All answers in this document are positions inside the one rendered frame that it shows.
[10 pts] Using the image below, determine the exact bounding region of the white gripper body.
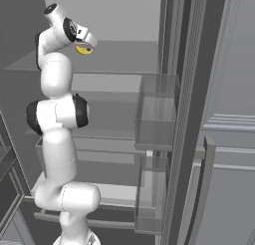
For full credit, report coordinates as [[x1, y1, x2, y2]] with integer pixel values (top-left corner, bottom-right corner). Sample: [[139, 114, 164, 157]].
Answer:
[[74, 29, 99, 51]]

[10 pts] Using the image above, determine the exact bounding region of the yellow lemon wedge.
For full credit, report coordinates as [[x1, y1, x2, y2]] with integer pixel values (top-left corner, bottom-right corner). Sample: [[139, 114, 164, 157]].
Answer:
[[75, 45, 94, 56]]

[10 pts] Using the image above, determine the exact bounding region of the grey glass fridge shelf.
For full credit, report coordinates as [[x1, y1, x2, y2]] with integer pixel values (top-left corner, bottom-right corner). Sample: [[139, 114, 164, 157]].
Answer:
[[24, 91, 142, 141], [3, 40, 161, 76]]

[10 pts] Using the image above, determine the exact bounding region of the clear fridge door bin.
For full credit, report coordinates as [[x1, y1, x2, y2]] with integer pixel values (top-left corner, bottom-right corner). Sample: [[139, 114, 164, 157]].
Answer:
[[133, 154, 171, 236], [133, 73, 181, 152]]

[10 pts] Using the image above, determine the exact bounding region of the grey right fridge door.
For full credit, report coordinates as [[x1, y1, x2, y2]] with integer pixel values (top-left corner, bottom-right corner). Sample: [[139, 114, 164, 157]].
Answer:
[[155, 0, 230, 245]]

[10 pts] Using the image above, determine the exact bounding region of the grey fridge door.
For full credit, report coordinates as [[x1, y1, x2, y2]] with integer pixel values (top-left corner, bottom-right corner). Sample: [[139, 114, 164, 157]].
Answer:
[[155, 0, 230, 245], [0, 111, 36, 245]]

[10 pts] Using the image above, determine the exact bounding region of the grey tall cupboard panel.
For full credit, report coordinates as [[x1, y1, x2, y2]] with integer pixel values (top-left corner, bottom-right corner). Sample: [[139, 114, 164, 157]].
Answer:
[[195, 0, 255, 245]]

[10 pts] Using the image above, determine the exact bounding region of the grey left fridge door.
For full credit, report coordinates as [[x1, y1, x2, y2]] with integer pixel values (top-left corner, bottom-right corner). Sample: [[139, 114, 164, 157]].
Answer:
[[0, 111, 36, 245]]

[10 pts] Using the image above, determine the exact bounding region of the grey fridge door handle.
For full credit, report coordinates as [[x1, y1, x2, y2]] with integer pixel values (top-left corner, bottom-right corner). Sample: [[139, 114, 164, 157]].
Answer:
[[183, 134, 217, 245]]

